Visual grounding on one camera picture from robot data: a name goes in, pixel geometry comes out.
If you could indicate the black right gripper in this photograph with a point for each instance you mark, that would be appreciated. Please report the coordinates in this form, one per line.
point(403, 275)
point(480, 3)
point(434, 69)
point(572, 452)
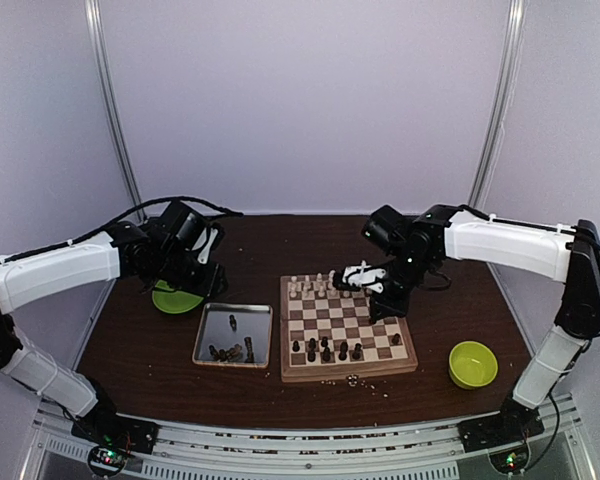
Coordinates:
point(380, 307)

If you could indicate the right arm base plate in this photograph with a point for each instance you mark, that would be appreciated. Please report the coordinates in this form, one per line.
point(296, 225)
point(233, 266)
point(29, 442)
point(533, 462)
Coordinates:
point(497, 430)

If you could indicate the aluminium front rail frame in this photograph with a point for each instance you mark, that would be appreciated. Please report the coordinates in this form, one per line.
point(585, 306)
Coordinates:
point(424, 450)

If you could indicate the green plate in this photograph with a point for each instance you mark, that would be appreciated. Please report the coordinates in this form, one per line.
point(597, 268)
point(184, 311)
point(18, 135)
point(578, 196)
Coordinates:
point(171, 301)

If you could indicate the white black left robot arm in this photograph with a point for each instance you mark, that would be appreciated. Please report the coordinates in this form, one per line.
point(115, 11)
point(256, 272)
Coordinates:
point(174, 247)

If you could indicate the green bowl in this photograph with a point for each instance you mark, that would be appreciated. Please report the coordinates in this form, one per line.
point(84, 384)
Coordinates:
point(472, 365)

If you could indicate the wooden chess board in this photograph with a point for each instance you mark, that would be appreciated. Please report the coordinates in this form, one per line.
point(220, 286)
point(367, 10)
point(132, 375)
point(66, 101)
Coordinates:
point(316, 311)

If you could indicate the left aluminium post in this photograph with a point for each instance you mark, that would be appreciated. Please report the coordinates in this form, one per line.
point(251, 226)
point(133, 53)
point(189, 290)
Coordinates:
point(98, 42)

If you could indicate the metal tray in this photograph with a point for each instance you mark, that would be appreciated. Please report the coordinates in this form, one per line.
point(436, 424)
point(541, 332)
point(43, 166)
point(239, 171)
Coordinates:
point(255, 321)

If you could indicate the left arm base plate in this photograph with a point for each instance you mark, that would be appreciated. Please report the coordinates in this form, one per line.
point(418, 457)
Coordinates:
point(122, 434)

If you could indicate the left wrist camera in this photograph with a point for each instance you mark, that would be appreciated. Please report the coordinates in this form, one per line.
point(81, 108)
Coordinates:
point(208, 240)

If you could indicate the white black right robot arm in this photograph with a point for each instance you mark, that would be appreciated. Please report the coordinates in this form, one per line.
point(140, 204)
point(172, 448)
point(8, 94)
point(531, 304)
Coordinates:
point(563, 258)

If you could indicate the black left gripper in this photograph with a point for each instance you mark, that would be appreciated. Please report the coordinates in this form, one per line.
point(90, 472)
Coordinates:
point(208, 285)

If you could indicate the white chess rook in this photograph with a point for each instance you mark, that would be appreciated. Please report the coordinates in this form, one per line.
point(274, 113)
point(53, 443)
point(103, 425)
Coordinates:
point(293, 285)

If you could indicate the pile of dark chess pieces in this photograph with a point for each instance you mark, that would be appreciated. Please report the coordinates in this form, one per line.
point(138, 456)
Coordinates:
point(239, 352)

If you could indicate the aluminium post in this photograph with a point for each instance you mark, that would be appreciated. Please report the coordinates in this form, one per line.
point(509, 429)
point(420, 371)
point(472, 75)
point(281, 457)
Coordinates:
point(503, 95)
point(98, 42)

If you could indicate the right aluminium post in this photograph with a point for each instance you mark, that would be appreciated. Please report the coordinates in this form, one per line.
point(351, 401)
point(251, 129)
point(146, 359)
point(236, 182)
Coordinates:
point(503, 95)

